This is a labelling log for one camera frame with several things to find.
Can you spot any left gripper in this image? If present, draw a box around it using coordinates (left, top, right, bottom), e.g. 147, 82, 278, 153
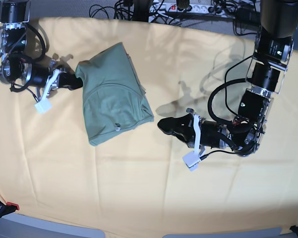
157, 108, 232, 155

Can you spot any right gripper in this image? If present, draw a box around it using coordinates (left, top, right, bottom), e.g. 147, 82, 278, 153
27, 60, 83, 101

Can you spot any green T-shirt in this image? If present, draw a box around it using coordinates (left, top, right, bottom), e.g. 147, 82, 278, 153
75, 43, 154, 146

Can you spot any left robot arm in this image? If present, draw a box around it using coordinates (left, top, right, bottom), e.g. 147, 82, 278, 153
157, 0, 298, 161

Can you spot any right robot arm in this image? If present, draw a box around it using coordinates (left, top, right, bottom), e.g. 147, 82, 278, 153
0, 0, 83, 102

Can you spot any yellow table cloth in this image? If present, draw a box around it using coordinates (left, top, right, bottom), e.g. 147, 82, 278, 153
0, 17, 298, 238

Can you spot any white power strip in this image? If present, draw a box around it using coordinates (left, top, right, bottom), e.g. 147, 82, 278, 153
150, 3, 213, 14

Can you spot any black power adapter box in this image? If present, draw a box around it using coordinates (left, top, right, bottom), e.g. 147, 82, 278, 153
235, 8, 261, 26

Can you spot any blue red clamp left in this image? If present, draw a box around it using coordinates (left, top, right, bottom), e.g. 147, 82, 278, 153
0, 201, 19, 218

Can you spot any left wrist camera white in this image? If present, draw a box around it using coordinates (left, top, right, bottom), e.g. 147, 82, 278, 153
182, 151, 201, 172

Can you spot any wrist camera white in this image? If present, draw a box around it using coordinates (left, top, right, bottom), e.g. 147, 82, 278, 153
35, 98, 52, 114
182, 151, 201, 172

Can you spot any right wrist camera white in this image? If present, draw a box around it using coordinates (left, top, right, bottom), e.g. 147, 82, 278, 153
35, 98, 52, 114

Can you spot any black centre stand post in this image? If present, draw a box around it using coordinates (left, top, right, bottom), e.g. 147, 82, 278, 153
132, 0, 151, 22

